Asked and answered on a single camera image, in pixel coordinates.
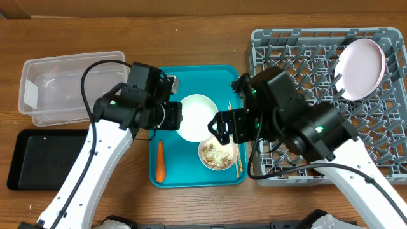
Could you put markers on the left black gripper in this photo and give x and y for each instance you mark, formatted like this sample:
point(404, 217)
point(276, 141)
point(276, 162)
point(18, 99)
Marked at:
point(175, 117)

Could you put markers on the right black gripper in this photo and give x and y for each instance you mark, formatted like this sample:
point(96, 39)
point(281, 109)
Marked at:
point(244, 121)

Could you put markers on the small white bowl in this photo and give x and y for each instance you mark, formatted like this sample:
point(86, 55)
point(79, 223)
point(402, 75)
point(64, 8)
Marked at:
point(197, 111)

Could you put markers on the white bowl with food scraps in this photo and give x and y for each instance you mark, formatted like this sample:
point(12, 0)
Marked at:
point(216, 156)

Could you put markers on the large white plate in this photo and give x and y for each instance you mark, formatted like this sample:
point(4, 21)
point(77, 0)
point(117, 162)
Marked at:
point(360, 69)

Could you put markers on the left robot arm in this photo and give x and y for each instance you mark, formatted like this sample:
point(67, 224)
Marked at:
point(142, 102)

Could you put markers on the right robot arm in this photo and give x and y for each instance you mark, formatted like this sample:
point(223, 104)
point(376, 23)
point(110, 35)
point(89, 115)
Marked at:
point(274, 110)

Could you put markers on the grey dishwasher rack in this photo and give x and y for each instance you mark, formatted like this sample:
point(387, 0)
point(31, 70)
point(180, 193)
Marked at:
point(310, 56)

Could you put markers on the right wooden chopstick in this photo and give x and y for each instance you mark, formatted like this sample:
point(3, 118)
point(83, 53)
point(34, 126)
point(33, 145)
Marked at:
point(239, 161)

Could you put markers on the wooden chopstick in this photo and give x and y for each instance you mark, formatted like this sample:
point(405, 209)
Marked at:
point(239, 161)
point(237, 165)

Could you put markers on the left wooden chopstick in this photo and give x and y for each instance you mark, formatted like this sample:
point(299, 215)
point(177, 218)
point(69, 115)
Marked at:
point(237, 165)

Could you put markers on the orange carrot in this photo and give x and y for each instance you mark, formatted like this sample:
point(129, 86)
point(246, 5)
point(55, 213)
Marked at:
point(160, 163)

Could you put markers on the teal serving tray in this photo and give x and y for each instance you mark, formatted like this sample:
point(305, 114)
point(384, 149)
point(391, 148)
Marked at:
point(183, 165)

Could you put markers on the clear plastic storage bin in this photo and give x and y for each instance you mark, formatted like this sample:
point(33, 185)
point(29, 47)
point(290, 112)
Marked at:
point(50, 87)

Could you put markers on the black plastic tray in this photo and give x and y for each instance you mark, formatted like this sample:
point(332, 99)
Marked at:
point(42, 158)

